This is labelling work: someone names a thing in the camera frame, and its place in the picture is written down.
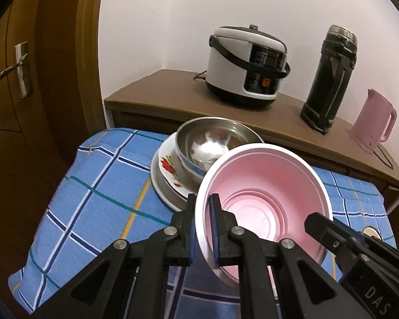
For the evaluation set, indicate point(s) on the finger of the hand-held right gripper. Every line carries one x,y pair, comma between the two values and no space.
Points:
326,232

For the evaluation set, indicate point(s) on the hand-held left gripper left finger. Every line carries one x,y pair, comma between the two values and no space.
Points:
186,236

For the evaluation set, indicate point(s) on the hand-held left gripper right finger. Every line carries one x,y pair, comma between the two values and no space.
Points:
215,232

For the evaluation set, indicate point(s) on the red bowl with pink inside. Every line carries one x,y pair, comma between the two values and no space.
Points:
252,186

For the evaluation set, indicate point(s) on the white plate with red flowers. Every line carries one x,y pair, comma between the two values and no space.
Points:
168,167

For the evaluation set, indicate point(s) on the stainless steel bowl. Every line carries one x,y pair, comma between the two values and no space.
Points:
199,146

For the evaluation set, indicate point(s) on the plain white plate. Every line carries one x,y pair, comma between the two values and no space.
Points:
161,192

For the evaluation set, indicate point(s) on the blue plaid blanket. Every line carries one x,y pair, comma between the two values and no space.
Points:
86,212

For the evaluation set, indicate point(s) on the pink electric kettle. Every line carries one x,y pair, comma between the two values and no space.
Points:
369,123

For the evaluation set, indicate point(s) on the black thermos flask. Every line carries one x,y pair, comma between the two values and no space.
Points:
326,89

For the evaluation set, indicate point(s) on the brown wooden cabinet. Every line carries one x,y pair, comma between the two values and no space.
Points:
173,86

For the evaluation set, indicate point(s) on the white and black rice cooker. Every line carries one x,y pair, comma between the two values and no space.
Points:
229,73

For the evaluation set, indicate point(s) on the brown wooden door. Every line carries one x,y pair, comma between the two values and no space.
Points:
46,56

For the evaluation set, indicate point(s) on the wooden door frame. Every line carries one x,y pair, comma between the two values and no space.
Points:
89,56

